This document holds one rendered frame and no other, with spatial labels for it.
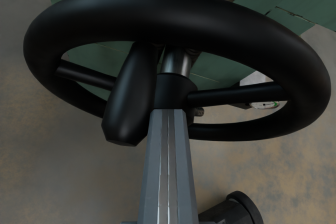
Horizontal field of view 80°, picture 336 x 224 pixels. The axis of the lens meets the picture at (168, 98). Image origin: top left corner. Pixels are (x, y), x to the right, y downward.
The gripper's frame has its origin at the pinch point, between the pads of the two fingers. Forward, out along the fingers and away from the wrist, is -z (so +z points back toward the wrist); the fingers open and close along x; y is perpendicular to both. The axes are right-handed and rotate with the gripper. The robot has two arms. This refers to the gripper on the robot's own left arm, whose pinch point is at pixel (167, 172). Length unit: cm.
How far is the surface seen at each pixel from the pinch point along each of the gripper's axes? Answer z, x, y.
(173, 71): -14.7, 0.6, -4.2
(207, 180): -48, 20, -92
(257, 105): -31.0, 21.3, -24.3
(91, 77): -11.8, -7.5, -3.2
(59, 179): -39, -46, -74
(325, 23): -26.2, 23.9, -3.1
